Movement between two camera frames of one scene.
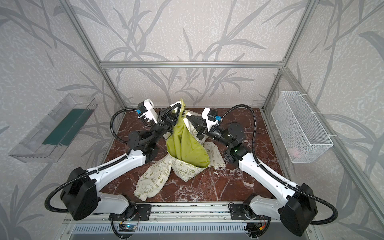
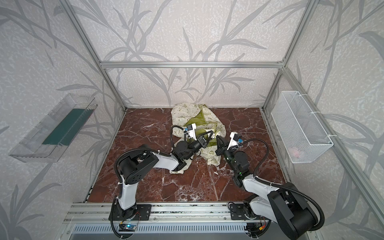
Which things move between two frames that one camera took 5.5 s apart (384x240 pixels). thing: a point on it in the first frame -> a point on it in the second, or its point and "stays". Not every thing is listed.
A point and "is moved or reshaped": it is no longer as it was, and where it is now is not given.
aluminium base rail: [169, 213] stays
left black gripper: [163, 119] -> [202, 140]
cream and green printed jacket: [186, 154] is moved or reshaped
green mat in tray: [65, 131] stays
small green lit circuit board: [127, 227] stays
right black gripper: [201, 126] -> [226, 151]
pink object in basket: [296, 154] stays
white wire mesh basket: [302, 134] stays
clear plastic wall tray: [49, 141] stays
